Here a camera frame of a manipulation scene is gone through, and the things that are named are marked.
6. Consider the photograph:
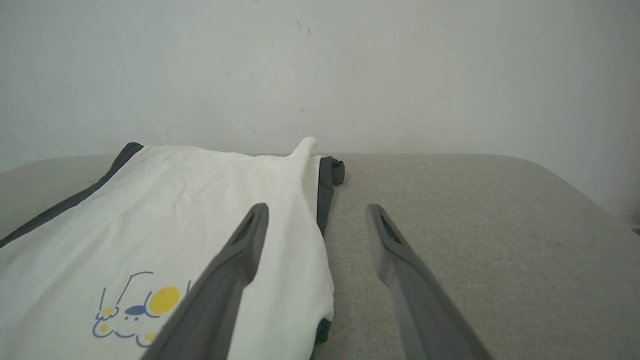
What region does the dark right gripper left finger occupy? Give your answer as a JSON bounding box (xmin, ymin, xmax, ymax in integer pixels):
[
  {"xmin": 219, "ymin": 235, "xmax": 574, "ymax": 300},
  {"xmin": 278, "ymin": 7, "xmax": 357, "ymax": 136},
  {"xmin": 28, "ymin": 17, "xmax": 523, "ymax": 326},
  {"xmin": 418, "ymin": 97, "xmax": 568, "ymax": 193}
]
[{"xmin": 141, "ymin": 202, "xmax": 270, "ymax": 360}]

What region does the white and black t-shirt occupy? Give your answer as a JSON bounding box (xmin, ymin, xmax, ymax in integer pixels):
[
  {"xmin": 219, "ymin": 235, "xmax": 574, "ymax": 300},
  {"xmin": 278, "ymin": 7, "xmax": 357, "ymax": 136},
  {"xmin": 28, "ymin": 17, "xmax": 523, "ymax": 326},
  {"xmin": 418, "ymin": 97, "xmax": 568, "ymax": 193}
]
[{"xmin": 0, "ymin": 136, "xmax": 346, "ymax": 360}]

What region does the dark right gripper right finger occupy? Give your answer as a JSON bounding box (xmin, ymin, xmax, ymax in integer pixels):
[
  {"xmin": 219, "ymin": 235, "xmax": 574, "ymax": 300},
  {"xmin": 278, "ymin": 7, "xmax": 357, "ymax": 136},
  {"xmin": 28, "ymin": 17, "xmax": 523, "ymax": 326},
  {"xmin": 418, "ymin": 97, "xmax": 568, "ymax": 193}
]
[{"xmin": 364, "ymin": 203, "xmax": 494, "ymax": 360}]

